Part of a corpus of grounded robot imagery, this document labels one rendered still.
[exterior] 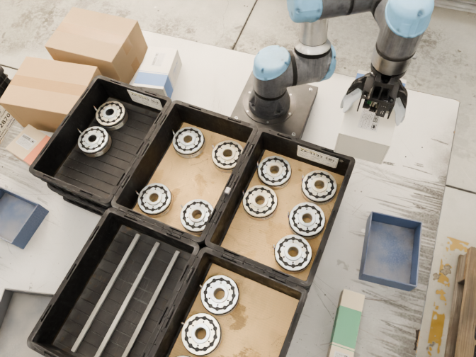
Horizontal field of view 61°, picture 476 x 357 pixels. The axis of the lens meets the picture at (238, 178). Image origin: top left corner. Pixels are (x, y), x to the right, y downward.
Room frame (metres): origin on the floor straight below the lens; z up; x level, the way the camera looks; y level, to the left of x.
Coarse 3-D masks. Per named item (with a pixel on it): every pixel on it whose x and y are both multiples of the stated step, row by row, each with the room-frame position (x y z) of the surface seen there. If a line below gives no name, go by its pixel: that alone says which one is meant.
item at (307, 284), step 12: (264, 132) 0.65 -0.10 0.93; (276, 132) 0.64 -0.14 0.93; (252, 144) 0.62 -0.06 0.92; (300, 144) 0.58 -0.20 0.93; (312, 144) 0.57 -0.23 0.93; (336, 156) 0.52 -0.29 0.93; (348, 156) 0.52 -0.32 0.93; (240, 168) 0.54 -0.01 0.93; (348, 168) 0.48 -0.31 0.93; (348, 180) 0.44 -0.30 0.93; (336, 204) 0.38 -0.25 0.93; (216, 216) 0.41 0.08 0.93; (216, 228) 0.38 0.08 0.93; (324, 240) 0.29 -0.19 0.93; (228, 252) 0.31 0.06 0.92; (252, 264) 0.26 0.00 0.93; (264, 264) 0.26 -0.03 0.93; (312, 264) 0.23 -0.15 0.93; (312, 276) 0.20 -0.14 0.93
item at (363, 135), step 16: (352, 112) 0.53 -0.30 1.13; (368, 112) 0.52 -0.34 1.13; (352, 128) 0.48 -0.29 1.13; (368, 128) 0.47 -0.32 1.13; (384, 128) 0.47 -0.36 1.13; (336, 144) 0.48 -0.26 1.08; (352, 144) 0.46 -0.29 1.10; (368, 144) 0.44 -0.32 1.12; (384, 144) 0.42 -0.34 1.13; (368, 160) 0.43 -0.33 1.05
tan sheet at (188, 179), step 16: (208, 144) 0.70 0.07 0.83; (240, 144) 0.68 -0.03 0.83; (176, 160) 0.67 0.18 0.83; (192, 160) 0.66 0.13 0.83; (208, 160) 0.65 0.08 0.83; (160, 176) 0.62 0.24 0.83; (176, 176) 0.61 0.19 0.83; (192, 176) 0.60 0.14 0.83; (208, 176) 0.59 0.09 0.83; (224, 176) 0.58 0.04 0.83; (176, 192) 0.56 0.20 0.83; (192, 192) 0.55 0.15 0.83; (208, 192) 0.53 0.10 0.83; (176, 208) 0.50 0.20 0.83; (176, 224) 0.45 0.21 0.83
